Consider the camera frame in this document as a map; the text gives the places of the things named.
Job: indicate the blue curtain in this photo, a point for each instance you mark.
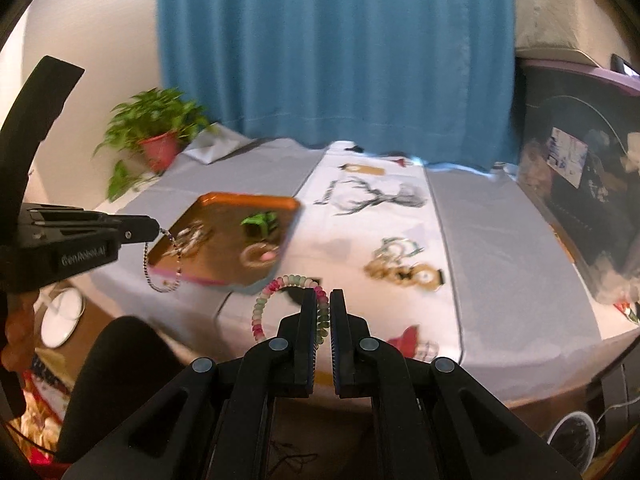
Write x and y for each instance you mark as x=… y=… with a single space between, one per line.
x=340 y=50

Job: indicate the grey tablecloth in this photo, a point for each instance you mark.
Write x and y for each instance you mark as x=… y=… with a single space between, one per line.
x=500 y=270

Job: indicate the black chair back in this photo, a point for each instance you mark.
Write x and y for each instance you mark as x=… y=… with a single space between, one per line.
x=115 y=375

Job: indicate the copper metal tray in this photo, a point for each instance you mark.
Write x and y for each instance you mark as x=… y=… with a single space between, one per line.
x=225 y=250

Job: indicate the white printed table runner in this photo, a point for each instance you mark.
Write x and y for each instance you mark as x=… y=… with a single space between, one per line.
x=340 y=240

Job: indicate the green black small device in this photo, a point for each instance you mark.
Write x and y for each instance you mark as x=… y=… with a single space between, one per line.
x=260 y=222

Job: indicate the white round disc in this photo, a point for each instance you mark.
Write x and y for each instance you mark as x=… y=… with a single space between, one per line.
x=62 y=317

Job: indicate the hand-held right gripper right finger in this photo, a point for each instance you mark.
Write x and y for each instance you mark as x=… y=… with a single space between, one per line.
x=340 y=355

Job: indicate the potted green plant red pot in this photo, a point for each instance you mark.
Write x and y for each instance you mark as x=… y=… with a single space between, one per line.
x=160 y=147

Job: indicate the person's left hand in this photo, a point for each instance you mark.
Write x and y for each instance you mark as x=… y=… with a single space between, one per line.
x=17 y=325

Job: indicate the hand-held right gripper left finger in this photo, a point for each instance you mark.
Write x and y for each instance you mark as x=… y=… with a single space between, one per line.
x=305 y=350

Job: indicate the white round fan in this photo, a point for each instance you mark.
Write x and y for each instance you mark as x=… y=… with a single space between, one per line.
x=572 y=437

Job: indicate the beige fabric bag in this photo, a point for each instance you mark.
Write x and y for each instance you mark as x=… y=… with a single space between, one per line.
x=555 y=10

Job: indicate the dark storage box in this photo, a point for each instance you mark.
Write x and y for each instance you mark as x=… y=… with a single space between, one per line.
x=590 y=200

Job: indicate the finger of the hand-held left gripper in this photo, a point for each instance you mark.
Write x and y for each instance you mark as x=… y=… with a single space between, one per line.
x=100 y=235
x=75 y=214

